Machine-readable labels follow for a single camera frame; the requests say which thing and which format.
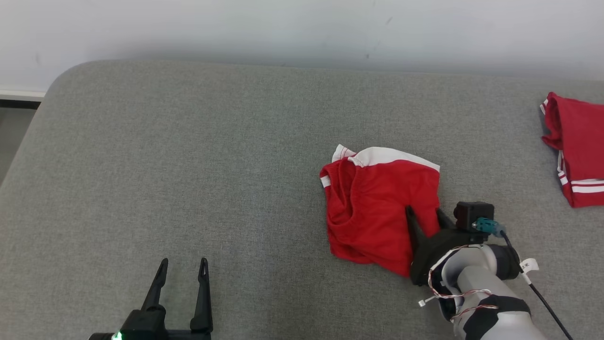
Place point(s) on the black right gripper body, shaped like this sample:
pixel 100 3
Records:
pixel 439 248

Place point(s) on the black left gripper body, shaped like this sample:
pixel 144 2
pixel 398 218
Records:
pixel 146 326

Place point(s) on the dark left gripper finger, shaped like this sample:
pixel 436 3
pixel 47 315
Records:
pixel 204 302
pixel 158 288

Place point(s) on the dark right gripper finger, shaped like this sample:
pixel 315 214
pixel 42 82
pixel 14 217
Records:
pixel 416 233
pixel 443 222

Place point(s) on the red shorts with white trim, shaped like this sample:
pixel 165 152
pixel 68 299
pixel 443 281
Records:
pixel 373 208

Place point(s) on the red jersey with white sleeves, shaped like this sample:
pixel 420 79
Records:
pixel 580 141

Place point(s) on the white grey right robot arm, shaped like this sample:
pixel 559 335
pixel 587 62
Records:
pixel 476 274

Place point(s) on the grey fabric sofa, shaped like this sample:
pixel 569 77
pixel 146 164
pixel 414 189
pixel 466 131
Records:
pixel 212 165

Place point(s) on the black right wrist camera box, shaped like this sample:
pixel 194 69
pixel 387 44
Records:
pixel 472 212

